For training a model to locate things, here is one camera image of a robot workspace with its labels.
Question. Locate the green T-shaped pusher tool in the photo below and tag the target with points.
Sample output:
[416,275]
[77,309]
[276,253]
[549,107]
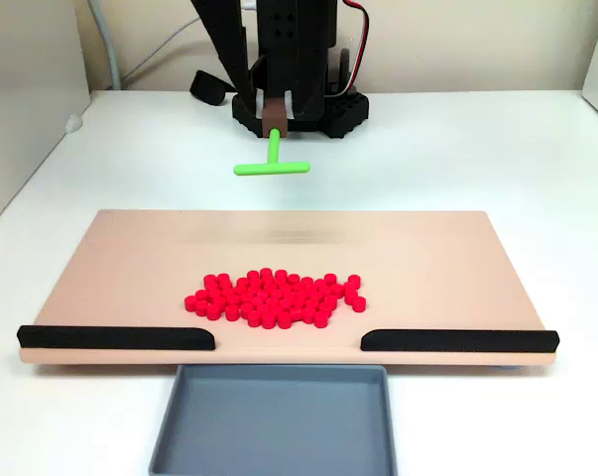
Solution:
[274,166]

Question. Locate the red cylindrical granule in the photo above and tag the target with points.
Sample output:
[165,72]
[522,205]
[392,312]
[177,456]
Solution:
[252,275]
[265,273]
[201,307]
[293,278]
[326,311]
[338,290]
[347,288]
[190,302]
[329,278]
[321,320]
[209,281]
[351,296]
[280,275]
[331,301]
[354,280]
[284,321]
[269,321]
[212,312]
[254,320]
[222,278]
[359,303]
[232,313]

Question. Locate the black clamp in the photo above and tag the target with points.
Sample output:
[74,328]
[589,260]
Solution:
[208,88]

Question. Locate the small white putty blob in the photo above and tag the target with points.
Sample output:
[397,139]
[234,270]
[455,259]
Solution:
[73,123]

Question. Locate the beige flat board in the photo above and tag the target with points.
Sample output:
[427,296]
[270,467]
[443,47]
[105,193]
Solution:
[130,277]

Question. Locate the grey rectangular tray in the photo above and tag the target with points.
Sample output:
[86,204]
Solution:
[278,426]

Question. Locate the black edge rail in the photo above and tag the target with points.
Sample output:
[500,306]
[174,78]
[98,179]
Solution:
[115,338]
[457,341]

